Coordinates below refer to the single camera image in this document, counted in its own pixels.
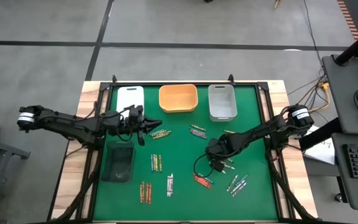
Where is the white plastic bin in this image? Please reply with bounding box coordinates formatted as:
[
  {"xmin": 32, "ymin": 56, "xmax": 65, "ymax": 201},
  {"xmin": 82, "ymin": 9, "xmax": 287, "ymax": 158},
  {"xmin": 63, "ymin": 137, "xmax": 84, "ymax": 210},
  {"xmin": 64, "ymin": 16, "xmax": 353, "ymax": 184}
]
[{"xmin": 116, "ymin": 85, "xmax": 145, "ymax": 119}]

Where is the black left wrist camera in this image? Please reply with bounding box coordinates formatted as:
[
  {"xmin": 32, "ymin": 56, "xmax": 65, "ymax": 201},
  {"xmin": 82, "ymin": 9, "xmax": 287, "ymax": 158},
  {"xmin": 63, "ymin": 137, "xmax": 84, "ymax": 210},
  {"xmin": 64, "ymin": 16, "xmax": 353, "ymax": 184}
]
[{"xmin": 128, "ymin": 117, "xmax": 143, "ymax": 133}]

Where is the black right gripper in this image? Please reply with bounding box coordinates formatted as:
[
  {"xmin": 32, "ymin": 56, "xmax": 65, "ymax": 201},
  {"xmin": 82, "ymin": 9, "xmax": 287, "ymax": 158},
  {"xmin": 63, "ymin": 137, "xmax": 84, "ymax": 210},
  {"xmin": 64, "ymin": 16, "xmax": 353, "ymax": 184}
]
[{"xmin": 206, "ymin": 138, "xmax": 238, "ymax": 174}]

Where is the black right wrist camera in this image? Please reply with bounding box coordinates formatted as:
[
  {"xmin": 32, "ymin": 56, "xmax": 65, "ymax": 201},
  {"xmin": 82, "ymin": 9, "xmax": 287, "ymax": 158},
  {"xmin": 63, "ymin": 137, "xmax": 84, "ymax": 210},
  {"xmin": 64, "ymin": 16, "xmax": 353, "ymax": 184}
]
[{"xmin": 209, "ymin": 139, "xmax": 226, "ymax": 152}]

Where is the dark green plastic bin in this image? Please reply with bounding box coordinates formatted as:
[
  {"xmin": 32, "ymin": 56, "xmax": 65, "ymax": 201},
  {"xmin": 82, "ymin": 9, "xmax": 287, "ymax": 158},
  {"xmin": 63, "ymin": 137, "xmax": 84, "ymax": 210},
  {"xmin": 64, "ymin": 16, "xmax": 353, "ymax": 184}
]
[{"xmin": 100, "ymin": 140, "xmax": 135, "ymax": 183}]

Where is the yellow cable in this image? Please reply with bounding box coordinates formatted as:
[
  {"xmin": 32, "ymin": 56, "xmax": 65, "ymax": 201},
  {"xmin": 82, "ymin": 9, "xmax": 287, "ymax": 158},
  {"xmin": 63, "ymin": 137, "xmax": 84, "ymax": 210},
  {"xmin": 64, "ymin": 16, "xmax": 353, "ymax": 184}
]
[{"xmin": 308, "ymin": 81, "xmax": 331, "ymax": 113}]

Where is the orange-red crayons lower right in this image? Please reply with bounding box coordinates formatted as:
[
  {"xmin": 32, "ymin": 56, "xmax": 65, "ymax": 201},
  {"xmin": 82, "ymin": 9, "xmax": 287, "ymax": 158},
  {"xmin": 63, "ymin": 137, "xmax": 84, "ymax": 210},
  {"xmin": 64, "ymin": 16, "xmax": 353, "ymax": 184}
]
[{"xmin": 193, "ymin": 175, "xmax": 212, "ymax": 189}]

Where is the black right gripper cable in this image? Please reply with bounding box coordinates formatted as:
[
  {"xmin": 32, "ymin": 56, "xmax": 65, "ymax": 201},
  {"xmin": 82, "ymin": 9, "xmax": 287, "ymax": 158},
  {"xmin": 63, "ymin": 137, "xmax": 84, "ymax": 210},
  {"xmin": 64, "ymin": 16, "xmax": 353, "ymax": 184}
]
[{"xmin": 193, "ymin": 152, "xmax": 214, "ymax": 179}]

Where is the thick black pole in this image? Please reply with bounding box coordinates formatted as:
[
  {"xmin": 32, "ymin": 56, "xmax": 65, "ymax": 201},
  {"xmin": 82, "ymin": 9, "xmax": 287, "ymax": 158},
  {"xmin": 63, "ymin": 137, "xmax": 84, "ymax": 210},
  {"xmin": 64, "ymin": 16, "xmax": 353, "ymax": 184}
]
[
  {"xmin": 298, "ymin": 117, "xmax": 343, "ymax": 152},
  {"xmin": 334, "ymin": 23, "xmax": 358, "ymax": 67}
]

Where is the grey computer desk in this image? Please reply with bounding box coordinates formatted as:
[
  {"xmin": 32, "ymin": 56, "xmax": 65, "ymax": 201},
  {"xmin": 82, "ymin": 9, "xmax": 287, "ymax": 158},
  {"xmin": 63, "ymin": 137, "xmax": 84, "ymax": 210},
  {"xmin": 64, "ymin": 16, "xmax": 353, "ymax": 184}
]
[{"xmin": 321, "ymin": 54, "xmax": 358, "ymax": 135}]

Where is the orange plastic bin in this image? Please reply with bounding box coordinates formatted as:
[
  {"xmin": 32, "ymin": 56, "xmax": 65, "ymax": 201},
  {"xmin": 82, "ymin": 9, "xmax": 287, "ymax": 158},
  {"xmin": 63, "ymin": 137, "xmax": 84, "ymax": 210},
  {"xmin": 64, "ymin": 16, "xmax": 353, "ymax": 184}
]
[{"xmin": 158, "ymin": 83, "xmax": 199, "ymax": 113}]

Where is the white paper sheet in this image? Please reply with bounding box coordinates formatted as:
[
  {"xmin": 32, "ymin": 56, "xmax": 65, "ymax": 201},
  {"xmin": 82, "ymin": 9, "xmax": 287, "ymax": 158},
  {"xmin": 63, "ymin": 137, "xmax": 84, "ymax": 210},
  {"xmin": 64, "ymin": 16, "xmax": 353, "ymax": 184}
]
[{"xmin": 301, "ymin": 123, "xmax": 336, "ymax": 166}]

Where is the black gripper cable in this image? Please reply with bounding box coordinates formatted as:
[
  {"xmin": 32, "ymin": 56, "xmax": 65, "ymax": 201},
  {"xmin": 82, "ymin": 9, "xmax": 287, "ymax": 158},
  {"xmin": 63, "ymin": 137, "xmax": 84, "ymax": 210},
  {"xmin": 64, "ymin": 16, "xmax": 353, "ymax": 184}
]
[
  {"xmin": 193, "ymin": 152, "xmax": 214, "ymax": 179},
  {"xmin": 99, "ymin": 106, "xmax": 136, "ymax": 142}
]

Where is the orange crayons front right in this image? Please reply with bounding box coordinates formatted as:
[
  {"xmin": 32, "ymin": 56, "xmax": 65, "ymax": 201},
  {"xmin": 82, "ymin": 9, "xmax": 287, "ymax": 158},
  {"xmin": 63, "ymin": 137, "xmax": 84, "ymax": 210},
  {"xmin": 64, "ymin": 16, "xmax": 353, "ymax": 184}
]
[{"xmin": 193, "ymin": 177, "xmax": 211, "ymax": 190}]

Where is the grey plastic bin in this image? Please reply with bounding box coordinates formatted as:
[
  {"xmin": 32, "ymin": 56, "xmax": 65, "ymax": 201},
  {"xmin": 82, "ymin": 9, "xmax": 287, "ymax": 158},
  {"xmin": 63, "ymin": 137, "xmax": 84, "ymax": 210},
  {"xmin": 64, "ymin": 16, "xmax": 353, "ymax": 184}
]
[{"xmin": 208, "ymin": 84, "xmax": 239, "ymax": 123}]

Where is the black floor cable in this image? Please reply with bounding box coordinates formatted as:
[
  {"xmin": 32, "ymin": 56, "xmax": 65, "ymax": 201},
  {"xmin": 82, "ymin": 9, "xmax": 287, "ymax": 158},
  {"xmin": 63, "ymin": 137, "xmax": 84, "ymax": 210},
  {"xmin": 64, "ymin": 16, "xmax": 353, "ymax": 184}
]
[{"xmin": 303, "ymin": 0, "xmax": 326, "ymax": 75}]

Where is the green table mat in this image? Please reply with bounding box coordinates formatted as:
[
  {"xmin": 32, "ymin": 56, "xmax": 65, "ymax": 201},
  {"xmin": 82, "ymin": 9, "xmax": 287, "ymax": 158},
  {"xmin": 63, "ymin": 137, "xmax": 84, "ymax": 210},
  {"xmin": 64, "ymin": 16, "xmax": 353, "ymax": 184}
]
[{"xmin": 93, "ymin": 83, "xmax": 280, "ymax": 222}]

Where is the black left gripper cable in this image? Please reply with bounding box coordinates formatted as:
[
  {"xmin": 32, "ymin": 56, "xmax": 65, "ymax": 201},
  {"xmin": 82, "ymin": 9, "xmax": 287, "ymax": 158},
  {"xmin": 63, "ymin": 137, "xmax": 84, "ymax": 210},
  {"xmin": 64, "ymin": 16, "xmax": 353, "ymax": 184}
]
[{"xmin": 99, "ymin": 106, "xmax": 136, "ymax": 142}]

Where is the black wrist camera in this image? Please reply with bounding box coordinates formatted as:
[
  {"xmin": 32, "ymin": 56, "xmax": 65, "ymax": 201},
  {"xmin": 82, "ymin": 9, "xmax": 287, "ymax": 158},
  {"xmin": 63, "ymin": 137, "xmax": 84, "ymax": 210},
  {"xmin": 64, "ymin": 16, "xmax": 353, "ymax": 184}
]
[
  {"xmin": 128, "ymin": 117, "xmax": 143, "ymax": 133},
  {"xmin": 209, "ymin": 139, "xmax": 226, "ymax": 152}
]

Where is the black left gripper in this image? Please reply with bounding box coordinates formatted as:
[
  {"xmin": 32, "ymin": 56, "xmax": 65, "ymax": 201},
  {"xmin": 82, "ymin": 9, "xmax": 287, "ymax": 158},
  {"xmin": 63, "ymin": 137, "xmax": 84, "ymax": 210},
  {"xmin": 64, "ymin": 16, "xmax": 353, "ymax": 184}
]
[{"xmin": 119, "ymin": 105, "xmax": 163, "ymax": 146}]

